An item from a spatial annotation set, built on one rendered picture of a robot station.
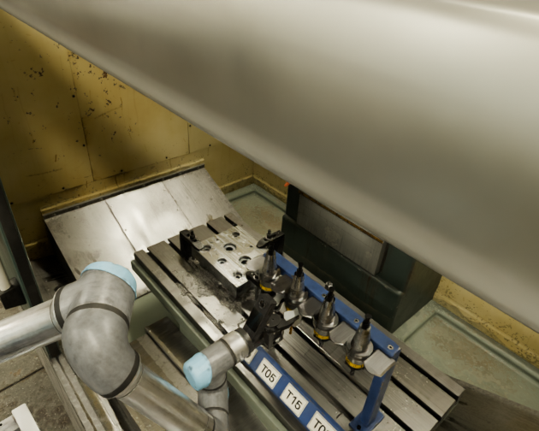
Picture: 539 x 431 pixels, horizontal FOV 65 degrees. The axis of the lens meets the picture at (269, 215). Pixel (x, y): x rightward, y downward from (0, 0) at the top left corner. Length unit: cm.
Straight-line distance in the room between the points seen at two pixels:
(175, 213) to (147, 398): 148
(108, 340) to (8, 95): 134
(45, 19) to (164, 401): 81
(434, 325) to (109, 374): 159
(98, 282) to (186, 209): 144
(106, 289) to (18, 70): 125
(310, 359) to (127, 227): 117
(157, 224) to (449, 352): 148
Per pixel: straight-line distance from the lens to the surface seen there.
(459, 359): 203
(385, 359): 108
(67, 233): 217
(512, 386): 206
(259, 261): 126
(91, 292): 88
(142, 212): 224
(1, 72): 194
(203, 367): 104
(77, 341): 83
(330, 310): 107
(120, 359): 83
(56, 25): 18
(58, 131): 206
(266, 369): 134
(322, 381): 139
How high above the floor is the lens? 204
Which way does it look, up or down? 35 degrees down
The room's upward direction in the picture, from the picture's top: 4 degrees clockwise
